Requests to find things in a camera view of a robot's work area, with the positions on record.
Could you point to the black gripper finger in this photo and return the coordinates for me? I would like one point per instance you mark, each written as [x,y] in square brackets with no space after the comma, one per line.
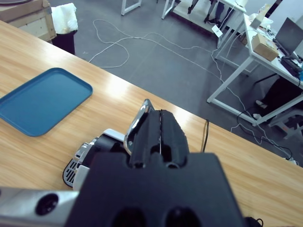
[151,132]
[174,137]

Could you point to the white capsule coffee machine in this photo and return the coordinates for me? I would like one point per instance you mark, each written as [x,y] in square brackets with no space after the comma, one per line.
[111,134]

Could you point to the silver drip tray grille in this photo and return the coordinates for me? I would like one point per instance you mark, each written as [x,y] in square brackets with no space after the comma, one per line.
[69,172]

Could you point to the teal plastic tray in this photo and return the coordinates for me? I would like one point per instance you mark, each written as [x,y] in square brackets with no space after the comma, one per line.
[42,101]

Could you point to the seated person dark trousers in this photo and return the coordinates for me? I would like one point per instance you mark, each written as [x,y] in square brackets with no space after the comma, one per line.
[279,92]

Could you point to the white power adapter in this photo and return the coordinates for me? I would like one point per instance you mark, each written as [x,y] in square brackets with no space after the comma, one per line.
[216,30]

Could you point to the white desk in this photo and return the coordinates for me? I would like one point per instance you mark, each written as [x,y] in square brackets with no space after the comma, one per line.
[270,66]

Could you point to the white shelf table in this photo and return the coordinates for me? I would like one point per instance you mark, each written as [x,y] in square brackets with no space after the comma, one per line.
[184,14]

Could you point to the black waste bin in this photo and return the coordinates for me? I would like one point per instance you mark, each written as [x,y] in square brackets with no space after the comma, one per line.
[64,43]

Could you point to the brown cardboard box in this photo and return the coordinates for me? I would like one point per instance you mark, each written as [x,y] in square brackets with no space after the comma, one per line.
[264,47]

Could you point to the grey laptop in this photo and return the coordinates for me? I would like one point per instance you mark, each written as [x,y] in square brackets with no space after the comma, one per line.
[288,35]

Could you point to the wooden crate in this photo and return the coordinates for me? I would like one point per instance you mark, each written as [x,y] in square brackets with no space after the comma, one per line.
[28,21]

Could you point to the white table frame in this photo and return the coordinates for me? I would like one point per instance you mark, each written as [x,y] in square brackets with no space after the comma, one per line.
[123,7]

